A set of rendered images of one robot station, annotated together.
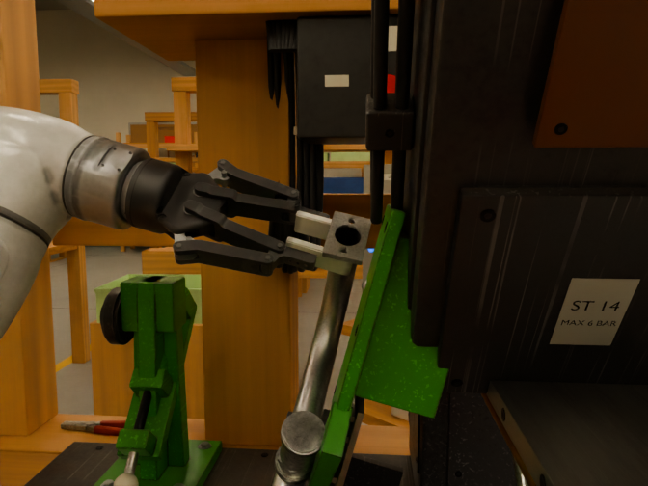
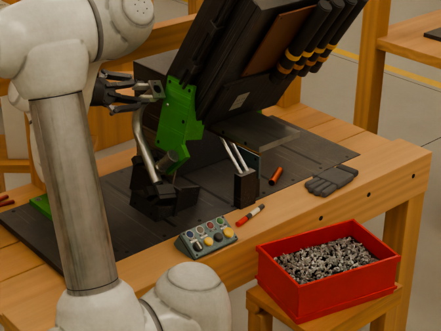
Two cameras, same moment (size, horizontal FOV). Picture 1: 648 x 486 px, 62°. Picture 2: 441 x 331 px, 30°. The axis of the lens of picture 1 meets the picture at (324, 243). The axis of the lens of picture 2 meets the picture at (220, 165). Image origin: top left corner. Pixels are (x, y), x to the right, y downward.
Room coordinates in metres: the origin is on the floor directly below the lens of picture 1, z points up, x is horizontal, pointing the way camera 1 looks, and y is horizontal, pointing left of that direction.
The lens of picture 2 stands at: (-1.07, 1.39, 2.11)
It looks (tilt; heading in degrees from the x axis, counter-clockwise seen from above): 27 degrees down; 314
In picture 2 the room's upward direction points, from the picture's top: 1 degrees clockwise
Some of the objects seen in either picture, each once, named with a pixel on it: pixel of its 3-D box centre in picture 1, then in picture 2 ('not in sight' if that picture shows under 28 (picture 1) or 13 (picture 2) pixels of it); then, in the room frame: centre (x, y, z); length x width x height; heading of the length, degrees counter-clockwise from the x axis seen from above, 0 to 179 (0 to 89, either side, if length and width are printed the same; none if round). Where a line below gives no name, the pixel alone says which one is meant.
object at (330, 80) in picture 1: (364, 85); not in sight; (0.75, -0.05, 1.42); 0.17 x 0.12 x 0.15; 85
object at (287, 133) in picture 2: (588, 400); (233, 121); (0.43, -0.22, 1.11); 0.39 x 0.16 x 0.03; 175
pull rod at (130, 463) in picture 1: (130, 467); not in sight; (0.61, 0.23, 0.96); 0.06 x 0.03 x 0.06; 175
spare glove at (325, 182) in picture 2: not in sight; (329, 179); (0.23, -0.44, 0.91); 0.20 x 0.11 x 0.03; 92
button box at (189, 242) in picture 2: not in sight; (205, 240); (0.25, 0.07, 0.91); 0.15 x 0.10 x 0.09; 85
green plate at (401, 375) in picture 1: (398, 319); (184, 113); (0.48, -0.07, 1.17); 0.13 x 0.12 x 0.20; 85
